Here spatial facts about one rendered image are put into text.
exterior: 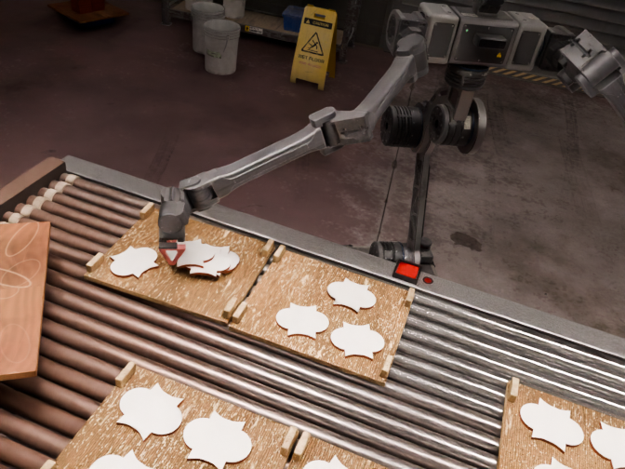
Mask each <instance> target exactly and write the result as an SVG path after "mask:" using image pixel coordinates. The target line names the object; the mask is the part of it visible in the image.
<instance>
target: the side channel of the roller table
mask: <svg viewBox="0 0 625 469"><path fill-rule="evenodd" d="M62 173H67V170H66V164H65V161H62V160H59V159H57V158H54V157H49V158H48V159H46V160H45V161H43V162H41V163H40V164H38V165H37V166H35V167H33V168H32V169H30V170H28V171H27V172H25V173H24V174H22V175H21V176H19V177H17V178H16V179H15V180H14V181H12V182H10V183H8V184H7V185H5V186H4V187H2V188H1V189H0V221H2V218H3V216H4V214H5V213H6V212H8V211H10V212H13V213H15V212H14V210H15V207H16V205H17V204H19V203H22V204H25V205H26V201H27V199H28V197H29V196H31V195H35V196H37V195H38V192H39V190H40V189H41V188H43V187H45V188H47V189H48V185H49V184H50V183H51V182H52V181H53V180H55V181H59V179H60V175H61V174H62Z"/></svg>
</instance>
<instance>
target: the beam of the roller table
mask: <svg viewBox="0 0 625 469"><path fill-rule="evenodd" d="M61 160H62V161H65V164H66V170H67V174H73V175H76V176H79V177H80V178H81V179H84V180H87V181H92V182H95V183H97V184H100V185H103V186H106V187H109V188H111V189H114V190H116V191H119V192H122V193H125V194H130V195H133V196H136V197H138V198H141V199H144V200H147V201H150V202H153V203H155V204H158V205H161V191H162V190H163V189H165V188H167V187H165V186H162V185H159V184H156V183H153V182H150V181H146V180H143V179H140V178H137V177H134V176H131V175H128V174H126V173H123V172H120V171H117V170H113V169H110V168H107V167H103V166H100V165H97V164H94V163H91V162H88V161H86V160H83V159H80V158H77V157H74V156H71V155H67V156H66V157H64V158H62V159H61ZM191 216H194V217H196V218H199V219H202V220H205V221H210V222H213V223H216V224H218V225H221V226H224V227H227V228H230V229H233V230H235V231H238V232H241V233H244V234H247V235H252V236H255V237H257V238H259V239H262V240H265V241H268V240H269V239H272V240H274V244H276V245H279V246H280V245H284V246H286V248H290V249H293V250H296V251H298V252H301V253H304V254H307V255H310V256H313V257H315V258H318V259H321V260H324V261H329V262H332V263H334V264H336V265H339V266H342V267H345V268H348V269H351V270H354V271H356V272H359V273H362V274H365V275H370V276H373V277H376V278H378V279H381V280H384V281H387V282H390V283H393V284H395V285H398V286H401V287H404V288H408V289H410V288H414V289H415V291H416V292H419V293H422V294H425V295H428V296H431V297H434V298H436V299H439V300H442V301H445V302H450V303H453V304H456V305H458V306H461V307H464V308H467V309H470V310H473V311H475V312H478V313H481V314H483V315H488V316H491V317H494V318H496V319H499V320H502V321H505V322H508V323H511V324H514V325H516V326H519V327H522V328H527V329H530V330H533V331H536V332H538V333H541V334H544V335H547V336H550V337H553V338H555V339H557V340H560V341H563V342H568V343H571V344H574V345H576V346H579V347H582V348H585V349H588V350H591V351H594V352H596V353H599V354H602V355H607V356H610V357H613V358H616V359H618V360H621V361H624V362H625V339H624V338H621V337H619V336H616V335H613V334H610V333H607V332H604V331H601V330H598V329H595V328H590V327H587V326H584V325H581V324H579V323H576V322H573V321H570V320H567V319H564V318H562V317H559V316H556V315H551V314H548V313H545V312H542V311H540V310H537V309H534V308H531V307H528V306H525V305H522V304H520V303H517V302H514V301H509V300H506V299H503V298H500V297H497V296H494V295H491V294H488V293H485V292H483V291H480V290H477V289H474V288H469V287H466V286H463V285H461V284H458V283H455V282H452V281H449V280H446V279H443V278H441V277H438V276H435V275H430V274H427V273H424V272H421V273H420V276H419V280H418V283H417V284H416V285H415V284H412V283H409V282H406V281H404V280H401V279H398V278H395V277H392V273H393V270H394V268H395V265H396V263H395V262H392V261H387V260H384V259H382V258H379V257H376V256H373V255H370V254H367V253H364V252H362V251H359V250H356V249H353V248H348V247H345V246H343V245H340V244H337V243H334V242H331V241H328V240H325V239H323V238H320V237H317V236H314V235H311V234H305V233H303V232H300V231H297V230H294V229H291V228H288V227H285V226H283V225H280V224H277V223H274V222H271V221H266V220H264V219H261V218H258V217H255V216H252V215H249V214H246V213H244V212H241V211H238V210H235V209H232V208H227V207H225V206H222V205H219V204H215V205H213V206H212V207H211V208H209V209H207V210H204V211H201V212H199V211H195V212H192V215H191ZM425 276H428V277H430V278H431V279H432V280H433V283H432V284H426V283H424V282H423V280H422V278H423V277H425Z"/></svg>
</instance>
